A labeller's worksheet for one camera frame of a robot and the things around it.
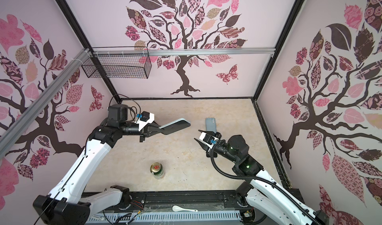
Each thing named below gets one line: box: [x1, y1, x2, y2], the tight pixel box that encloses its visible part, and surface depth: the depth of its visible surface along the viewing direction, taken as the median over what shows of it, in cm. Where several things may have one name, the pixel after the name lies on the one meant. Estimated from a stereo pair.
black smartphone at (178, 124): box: [158, 117, 191, 135], surface depth 63 cm
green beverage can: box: [150, 162, 166, 180], surface depth 76 cm
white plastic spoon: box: [172, 205, 199, 213], surface depth 72 cm
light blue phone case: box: [205, 117, 217, 133], surface depth 108 cm
